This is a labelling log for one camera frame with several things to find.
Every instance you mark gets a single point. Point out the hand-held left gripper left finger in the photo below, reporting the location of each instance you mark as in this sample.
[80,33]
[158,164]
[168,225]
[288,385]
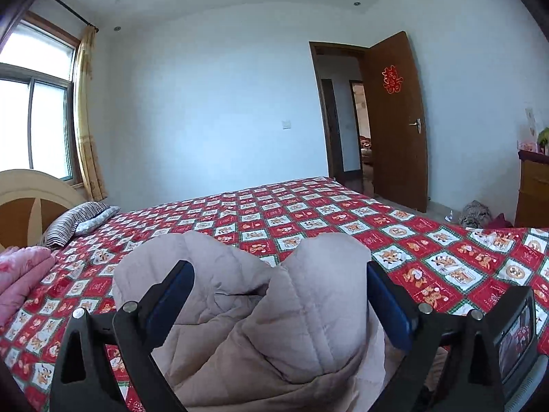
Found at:
[171,298]

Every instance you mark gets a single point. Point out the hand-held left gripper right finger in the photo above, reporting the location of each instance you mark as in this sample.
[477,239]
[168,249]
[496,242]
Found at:
[390,309]

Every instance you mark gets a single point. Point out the beige puffer jacket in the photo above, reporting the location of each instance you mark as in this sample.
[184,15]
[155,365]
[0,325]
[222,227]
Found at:
[300,309]

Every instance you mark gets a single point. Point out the red printed patchwork blanket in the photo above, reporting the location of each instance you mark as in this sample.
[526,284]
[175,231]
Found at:
[343,219]

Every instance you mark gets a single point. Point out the grey patterned pillow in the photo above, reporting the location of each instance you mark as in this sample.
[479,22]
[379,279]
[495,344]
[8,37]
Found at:
[98,221]

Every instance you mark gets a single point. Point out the dark red cloth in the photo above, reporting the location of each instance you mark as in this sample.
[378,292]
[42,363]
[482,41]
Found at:
[501,222]

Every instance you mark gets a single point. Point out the striped pillow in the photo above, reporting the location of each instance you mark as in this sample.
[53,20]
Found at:
[70,225]

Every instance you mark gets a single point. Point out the grey cloth pile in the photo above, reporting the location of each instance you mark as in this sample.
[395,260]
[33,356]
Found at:
[475,214]

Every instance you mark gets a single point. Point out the wooden cabinet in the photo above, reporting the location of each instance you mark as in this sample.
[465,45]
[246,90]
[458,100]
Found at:
[534,193]

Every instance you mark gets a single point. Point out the brown wooden door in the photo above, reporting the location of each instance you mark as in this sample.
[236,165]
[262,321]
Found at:
[394,158]

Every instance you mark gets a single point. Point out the pink folded blanket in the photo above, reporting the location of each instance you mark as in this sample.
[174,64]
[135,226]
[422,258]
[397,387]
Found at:
[21,279]

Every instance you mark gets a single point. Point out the red patterned sofa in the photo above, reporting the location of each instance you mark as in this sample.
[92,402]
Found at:
[366,150]

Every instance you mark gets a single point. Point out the cream wooden headboard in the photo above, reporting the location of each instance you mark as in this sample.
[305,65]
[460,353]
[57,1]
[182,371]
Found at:
[25,206]

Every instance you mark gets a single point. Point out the yellow curtain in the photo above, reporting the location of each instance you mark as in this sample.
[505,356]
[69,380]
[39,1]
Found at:
[85,137]

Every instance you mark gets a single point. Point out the pink box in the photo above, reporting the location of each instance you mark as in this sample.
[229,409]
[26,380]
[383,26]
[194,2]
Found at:
[526,146]

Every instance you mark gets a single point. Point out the green plant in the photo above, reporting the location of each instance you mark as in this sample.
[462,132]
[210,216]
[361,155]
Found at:
[544,137]

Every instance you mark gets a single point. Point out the window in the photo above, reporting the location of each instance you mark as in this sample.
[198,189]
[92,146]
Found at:
[43,116]

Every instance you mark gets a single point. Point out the red paper door decoration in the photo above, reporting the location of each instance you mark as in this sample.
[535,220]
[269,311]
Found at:
[393,79]

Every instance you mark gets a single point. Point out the black curtain rod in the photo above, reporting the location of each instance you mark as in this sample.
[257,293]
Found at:
[68,8]

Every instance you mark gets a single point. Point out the brown door frame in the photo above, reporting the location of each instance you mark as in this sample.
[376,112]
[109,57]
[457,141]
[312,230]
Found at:
[315,94]

